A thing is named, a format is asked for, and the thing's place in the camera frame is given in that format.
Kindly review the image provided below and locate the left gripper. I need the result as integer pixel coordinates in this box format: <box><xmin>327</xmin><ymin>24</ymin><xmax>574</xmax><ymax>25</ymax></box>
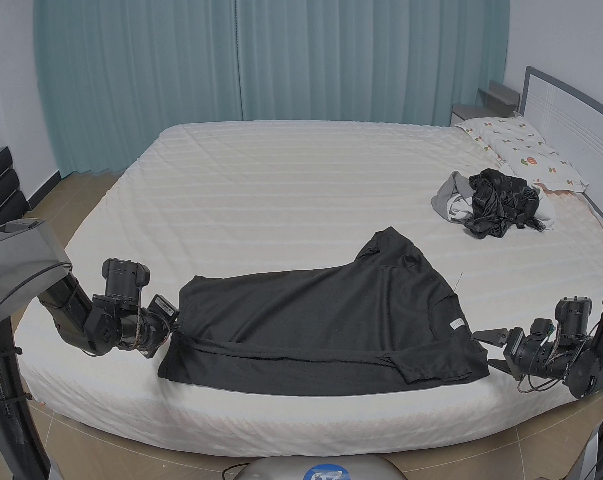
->
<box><xmin>136</xmin><ymin>294</ymin><xmax>180</xmax><ymax>358</ymax></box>

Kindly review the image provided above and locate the black chest of drawers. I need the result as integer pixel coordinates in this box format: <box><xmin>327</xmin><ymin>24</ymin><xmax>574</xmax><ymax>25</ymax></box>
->
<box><xmin>0</xmin><ymin>147</ymin><xmax>31</xmax><ymax>231</ymax></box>

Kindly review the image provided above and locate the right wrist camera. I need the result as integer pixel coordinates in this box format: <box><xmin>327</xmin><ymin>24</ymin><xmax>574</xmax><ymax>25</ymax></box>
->
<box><xmin>529</xmin><ymin>319</ymin><xmax>554</xmax><ymax>343</ymax></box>

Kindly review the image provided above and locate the grey bedside table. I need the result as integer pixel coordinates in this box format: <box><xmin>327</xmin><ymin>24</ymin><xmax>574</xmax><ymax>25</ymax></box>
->
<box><xmin>450</xmin><ymin>79</ymin><xmax>521</xmax><ymax>125</ymax></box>

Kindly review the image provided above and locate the black T-shirt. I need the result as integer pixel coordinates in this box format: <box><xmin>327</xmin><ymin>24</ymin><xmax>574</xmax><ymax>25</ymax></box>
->
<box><xmin>157</xmin><ymin>226</ymin><xmax>491</xmax><ymax>398</ymax></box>

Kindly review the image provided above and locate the bed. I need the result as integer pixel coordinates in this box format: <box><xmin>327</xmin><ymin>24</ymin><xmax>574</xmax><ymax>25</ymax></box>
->
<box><xmin>12</xmin><ymin>65</ymin><xmax>603</xmax><ymax>459</ymax></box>

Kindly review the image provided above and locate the pile of clothes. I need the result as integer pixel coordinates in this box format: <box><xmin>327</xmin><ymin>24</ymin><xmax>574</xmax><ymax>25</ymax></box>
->
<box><xmin>430</xmin><ymin>168</ymin><xmax>557</xmax><ymax>240</ymax></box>

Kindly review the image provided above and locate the white printed pillow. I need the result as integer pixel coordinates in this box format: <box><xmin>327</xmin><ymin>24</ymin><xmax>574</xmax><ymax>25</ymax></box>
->
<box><xmin>454</xmin><ymin>115</ymin><xmax>589</xmax><ymax>192</ymax></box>

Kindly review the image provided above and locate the blue-green curtain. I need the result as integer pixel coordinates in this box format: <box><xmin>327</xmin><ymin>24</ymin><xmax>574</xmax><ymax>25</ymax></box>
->
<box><xmin>236</xmin><ymin>0</ymin><xmax>511</xmax><ymax>128</ymax></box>
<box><xmin>34</xmin><ymin>0</ymin><xmax>245</xmax><ymax>176</ymax></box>

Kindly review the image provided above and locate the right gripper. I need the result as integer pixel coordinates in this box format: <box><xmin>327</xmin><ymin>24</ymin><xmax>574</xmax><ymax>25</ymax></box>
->
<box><xmin>473</xmin><ymin>328</ymin><xmax>550</xmax><ymax>382</ymax></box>

